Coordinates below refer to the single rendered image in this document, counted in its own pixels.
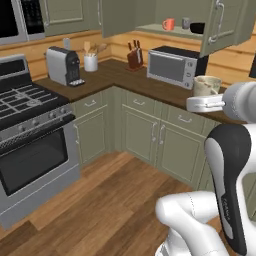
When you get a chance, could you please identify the black object at wall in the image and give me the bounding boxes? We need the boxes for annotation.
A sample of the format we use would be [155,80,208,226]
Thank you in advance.
[248,57,256,80]

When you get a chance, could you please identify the silver wall cabinet door handle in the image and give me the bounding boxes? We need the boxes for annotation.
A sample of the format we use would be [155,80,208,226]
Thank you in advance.
[43,0,51,28]
[207,0,225,45]
[96,0,103,27]

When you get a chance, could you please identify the brown knife block with knives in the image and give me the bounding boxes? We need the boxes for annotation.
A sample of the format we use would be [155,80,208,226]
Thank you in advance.
[125,39,145,72]

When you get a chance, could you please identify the white wall socket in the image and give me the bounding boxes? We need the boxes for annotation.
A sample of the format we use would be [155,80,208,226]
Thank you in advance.
[62,37,72,51]

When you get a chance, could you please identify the narrow green wall cabinet door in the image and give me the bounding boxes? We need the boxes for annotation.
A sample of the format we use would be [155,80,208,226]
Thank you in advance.
[87,0,103,33]

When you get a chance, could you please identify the white utensil pot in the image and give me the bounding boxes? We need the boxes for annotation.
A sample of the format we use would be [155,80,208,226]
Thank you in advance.
[83,53,99,73]

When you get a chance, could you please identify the green drawer front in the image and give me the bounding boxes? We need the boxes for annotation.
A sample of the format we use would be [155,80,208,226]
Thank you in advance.
[167,105,207,135]
[124,90,157,115]
[73,92,109,118]

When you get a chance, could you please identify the silver toaster oven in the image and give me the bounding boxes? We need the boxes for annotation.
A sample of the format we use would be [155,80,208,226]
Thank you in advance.
[146,45,210,91]

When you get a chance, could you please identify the silver base cabinet door handle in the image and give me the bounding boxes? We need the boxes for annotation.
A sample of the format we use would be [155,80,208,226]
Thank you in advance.
[151,121,158,143]
[158,124,166,145]
[73,123,81,145]

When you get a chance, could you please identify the wooden kitchen utensils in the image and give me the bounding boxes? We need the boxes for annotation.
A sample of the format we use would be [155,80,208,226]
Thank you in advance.
[82,40,108,58]

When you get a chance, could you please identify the red mug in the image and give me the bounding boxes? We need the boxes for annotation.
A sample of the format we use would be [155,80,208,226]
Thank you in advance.
[162,17,176,32]

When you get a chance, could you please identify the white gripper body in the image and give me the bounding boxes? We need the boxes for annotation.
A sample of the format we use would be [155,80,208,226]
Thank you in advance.
[185,94,225,114]

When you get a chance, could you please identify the green base cabinet door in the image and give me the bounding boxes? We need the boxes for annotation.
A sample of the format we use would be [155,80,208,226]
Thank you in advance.
[121,104,159,166]
[73,105,110,167]
[156,121,207,190]

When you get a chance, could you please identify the open green wall cabinet door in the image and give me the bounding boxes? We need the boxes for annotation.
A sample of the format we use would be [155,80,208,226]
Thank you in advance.
[101,0,138,39]
[199,0,256,59]

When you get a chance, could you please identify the silver and black coffee machine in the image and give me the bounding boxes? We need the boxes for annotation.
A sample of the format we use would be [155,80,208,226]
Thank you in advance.
[45,45,86,88]

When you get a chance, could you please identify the steel oven door handle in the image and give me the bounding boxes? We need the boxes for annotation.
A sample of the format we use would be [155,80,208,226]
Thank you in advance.
[0,114,76,155]

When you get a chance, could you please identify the steel gas stove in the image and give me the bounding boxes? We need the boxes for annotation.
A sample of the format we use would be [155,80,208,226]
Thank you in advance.
[0,54,82,232]

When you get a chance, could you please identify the black oven door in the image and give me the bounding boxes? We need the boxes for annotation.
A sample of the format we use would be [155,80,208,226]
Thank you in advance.
[0,124,77,201]

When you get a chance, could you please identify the black bowl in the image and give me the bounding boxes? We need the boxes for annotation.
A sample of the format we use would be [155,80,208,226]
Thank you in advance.
[189,21,207,35]

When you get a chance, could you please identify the green wall cabinet shelf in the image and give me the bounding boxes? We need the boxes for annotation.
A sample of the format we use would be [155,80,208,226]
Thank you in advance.
[135,23,206,42]

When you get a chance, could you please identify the steel microwave oven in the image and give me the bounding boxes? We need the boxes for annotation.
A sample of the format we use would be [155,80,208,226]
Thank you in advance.
[0,0,46,46]

